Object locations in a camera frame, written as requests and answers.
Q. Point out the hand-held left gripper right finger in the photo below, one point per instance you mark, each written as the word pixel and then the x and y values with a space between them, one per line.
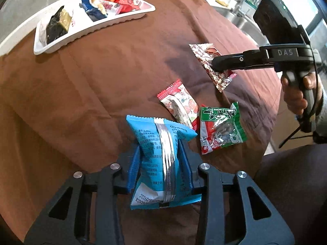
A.
pixel 185 163

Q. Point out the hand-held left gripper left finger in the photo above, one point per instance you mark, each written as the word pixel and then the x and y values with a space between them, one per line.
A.
pixel 134 163

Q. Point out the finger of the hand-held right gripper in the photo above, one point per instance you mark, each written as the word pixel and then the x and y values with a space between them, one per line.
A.
pixel 237 60

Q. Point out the light blue snack packet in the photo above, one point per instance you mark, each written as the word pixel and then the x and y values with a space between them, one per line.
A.
pixel 150 137

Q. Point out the red patterned snack packet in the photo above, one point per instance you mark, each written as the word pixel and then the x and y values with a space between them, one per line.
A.
pixel 201 53

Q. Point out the white divided tray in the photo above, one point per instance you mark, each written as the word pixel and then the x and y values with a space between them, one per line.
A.
pixel 76 34

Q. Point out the person's right forearm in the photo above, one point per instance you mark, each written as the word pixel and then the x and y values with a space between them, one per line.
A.
pixel 322 102

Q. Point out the person's right hand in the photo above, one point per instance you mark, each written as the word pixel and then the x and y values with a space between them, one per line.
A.
pixel 292 97

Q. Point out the red clear snack packet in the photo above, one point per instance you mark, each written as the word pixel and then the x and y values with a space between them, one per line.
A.
pixel 205 140

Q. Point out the metal sink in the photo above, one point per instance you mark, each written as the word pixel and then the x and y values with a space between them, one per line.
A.
pixel 245 23

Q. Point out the small yellow object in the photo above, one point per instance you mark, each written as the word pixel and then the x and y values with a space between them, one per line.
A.
pixel 221 3

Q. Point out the green snack packet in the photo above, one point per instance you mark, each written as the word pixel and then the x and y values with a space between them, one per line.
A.
pixel 219 117

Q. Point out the red white snack packet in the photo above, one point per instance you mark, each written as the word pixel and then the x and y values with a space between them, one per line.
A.
pixel 178 102

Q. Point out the brown tablecloth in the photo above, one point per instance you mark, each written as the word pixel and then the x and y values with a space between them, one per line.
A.
pixel 102 81

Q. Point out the person's leg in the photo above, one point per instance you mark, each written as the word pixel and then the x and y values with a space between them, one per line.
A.
pixel 301 183

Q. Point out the blue bread snack packet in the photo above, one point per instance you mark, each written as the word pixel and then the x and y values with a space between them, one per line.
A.
pixel 93 12

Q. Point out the black snack packet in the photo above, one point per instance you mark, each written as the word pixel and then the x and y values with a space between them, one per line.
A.
pixel 55 29

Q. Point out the gold snack packet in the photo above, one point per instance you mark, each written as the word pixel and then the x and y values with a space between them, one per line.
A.
pixel 63 17

